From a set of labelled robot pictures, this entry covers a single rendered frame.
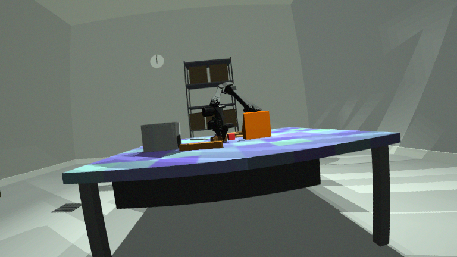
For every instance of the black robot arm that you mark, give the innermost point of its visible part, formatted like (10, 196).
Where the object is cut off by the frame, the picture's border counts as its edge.
(215, 109)

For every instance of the brown cylinder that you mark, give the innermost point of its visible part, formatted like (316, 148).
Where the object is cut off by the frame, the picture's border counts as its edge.
(217, 138)

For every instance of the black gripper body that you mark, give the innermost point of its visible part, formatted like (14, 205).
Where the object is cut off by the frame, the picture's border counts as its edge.
(222, 125)

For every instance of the grey metal cabinet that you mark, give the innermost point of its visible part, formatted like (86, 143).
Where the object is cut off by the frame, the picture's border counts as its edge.
(160, 137)

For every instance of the yellow bar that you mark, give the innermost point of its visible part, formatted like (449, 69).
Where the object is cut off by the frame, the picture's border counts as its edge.
(206, 145)

